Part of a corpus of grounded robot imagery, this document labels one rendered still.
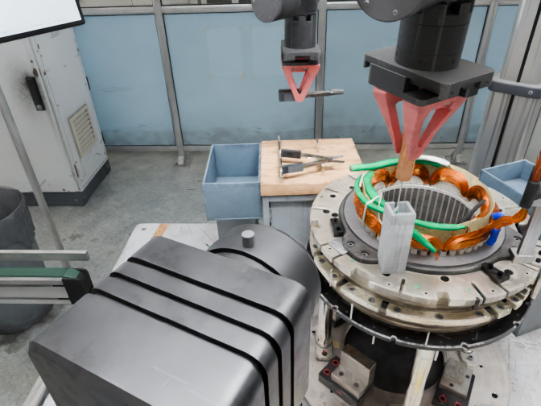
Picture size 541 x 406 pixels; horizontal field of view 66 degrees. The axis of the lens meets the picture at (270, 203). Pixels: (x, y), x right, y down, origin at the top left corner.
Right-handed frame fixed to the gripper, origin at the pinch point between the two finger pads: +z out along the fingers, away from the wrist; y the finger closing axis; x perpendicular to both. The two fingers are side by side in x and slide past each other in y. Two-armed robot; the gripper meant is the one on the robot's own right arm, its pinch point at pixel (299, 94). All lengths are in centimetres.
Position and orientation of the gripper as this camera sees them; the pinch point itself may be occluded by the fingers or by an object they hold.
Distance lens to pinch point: 84.0
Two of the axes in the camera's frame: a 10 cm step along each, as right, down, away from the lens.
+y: 0.2, 5.4, -8.4
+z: 0.1, 8.4, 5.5
